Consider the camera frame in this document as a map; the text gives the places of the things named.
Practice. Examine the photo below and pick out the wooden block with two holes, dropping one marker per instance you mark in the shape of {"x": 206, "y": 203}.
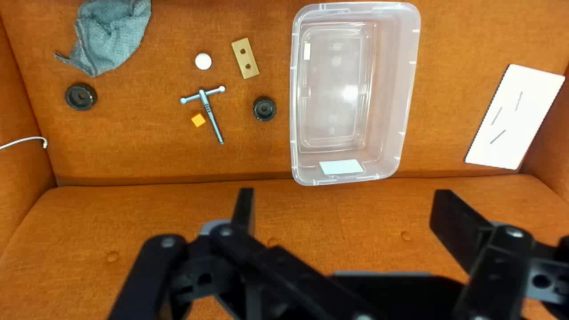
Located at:
{"x": 245, "y": 57}

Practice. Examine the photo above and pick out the small white disc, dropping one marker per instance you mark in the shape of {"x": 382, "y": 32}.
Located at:
{"x": 204, "y": 61}

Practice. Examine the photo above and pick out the clear plastic bin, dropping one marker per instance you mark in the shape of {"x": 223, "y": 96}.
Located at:
{"x": 357, "y": 89}

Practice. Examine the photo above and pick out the small orange cube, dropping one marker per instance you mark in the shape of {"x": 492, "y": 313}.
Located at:
{"x": 199, "y": 119}

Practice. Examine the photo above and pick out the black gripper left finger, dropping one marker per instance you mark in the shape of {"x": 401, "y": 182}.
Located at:
{"x": 238, "y": 267}

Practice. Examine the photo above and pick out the grey crumpled cloth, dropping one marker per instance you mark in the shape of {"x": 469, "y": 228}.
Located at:
{"x": 110, "y": 32}

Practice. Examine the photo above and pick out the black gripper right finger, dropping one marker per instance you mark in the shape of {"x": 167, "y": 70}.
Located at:
{"x": 504, "y": 267}

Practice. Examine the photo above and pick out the orange fabric sofa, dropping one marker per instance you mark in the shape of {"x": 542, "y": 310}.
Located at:
{"x": 149, "y": 201}

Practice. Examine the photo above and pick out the metal T-shaped tool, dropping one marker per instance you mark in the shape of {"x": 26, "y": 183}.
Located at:
{"x": 213, "y": 116}

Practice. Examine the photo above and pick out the white paper sheet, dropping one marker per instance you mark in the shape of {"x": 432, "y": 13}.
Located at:
{"x": 517, "y": 118}

